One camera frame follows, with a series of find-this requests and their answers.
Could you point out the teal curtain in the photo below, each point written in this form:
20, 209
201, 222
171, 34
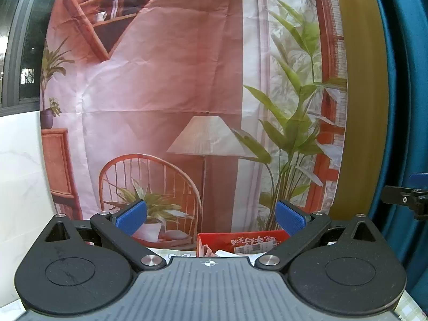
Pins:
401, 73

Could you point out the red strawberry cardboard box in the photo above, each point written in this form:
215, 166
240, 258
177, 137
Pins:
247, 240

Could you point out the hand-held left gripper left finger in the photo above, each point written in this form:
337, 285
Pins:
132, 217

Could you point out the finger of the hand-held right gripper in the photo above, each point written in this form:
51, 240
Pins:
406, 199

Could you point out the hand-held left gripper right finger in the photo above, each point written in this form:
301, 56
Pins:
291, 217

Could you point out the dark window frame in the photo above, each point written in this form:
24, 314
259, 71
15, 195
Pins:
23, 40

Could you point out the printed room scene backdrop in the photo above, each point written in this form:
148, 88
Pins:
167, 73

